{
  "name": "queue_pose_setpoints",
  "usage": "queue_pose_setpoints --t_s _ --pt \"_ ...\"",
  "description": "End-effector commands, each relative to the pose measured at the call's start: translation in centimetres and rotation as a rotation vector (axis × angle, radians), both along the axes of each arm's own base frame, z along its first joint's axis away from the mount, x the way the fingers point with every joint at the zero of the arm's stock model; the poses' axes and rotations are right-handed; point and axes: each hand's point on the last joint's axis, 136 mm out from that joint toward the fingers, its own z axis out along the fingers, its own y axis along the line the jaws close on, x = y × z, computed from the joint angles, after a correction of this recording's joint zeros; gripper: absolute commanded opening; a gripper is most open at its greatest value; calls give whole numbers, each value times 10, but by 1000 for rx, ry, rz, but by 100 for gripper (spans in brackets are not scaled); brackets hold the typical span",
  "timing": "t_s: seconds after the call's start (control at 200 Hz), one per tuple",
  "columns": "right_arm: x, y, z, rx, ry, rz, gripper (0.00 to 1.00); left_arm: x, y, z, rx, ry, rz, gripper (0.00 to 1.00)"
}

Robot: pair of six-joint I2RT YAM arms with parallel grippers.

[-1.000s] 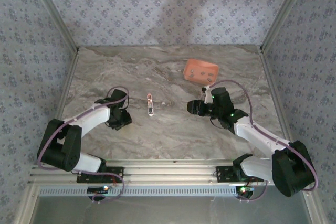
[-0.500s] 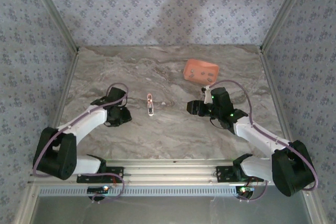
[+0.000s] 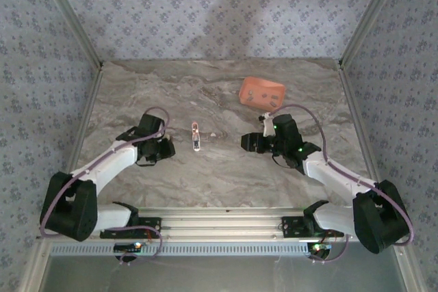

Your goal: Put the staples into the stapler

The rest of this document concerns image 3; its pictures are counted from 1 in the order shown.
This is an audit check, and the pink and white stapler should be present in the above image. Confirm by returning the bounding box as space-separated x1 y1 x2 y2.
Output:
190 121 203 152

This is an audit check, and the pink plastic tray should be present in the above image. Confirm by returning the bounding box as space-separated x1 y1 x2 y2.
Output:
238 77 287 111

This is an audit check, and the aluminium base beam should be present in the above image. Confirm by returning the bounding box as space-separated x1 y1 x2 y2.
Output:
36 207 410 241

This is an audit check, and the left circuit board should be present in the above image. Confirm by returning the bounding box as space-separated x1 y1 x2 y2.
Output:
114 242 143 252

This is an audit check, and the circuit board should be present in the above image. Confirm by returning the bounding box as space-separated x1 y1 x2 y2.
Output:
114 242 143 252
307 242 333 252

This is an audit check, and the right circuit board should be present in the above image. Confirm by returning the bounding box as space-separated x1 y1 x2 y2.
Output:
307 242 333 252

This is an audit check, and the grey metal sheet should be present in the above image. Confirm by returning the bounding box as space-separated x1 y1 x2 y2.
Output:
40 241 411 292

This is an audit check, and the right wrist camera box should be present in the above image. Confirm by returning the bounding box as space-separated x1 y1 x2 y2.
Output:
258 112 274 135

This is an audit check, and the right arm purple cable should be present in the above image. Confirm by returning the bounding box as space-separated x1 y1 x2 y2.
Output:
270 103 415 265

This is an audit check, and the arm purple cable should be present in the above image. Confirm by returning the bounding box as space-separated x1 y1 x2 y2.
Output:
270 103 415 265
39 106 172 266

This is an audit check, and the left aluminium side rail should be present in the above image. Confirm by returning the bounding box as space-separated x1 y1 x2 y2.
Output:
51 64 105 216

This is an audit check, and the aluminium side rail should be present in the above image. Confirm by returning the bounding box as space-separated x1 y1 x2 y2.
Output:
51 64 105 216
337 62 391 213

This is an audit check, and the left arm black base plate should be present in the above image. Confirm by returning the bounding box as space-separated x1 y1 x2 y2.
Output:
99 217 162 239

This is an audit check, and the right aluminium side rail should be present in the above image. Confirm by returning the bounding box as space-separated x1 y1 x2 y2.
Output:
337 62 391 213

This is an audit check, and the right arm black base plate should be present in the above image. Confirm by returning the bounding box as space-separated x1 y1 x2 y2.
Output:
281 215 344 238

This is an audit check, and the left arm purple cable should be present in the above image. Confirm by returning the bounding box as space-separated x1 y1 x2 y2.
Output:
39 106 172 266

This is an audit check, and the grey slotted cable duct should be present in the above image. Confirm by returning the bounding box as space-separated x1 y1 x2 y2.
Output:
49 242 311 257

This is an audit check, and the right aluminium frame post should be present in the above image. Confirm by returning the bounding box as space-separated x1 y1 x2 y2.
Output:
338 0 408 67

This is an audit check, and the aluminium frame post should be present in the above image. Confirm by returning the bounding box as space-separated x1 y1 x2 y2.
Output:
34 0 104 67
338 0 408 67

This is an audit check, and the left aluminium frame post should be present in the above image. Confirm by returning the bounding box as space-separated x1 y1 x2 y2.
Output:
34 0 104 67

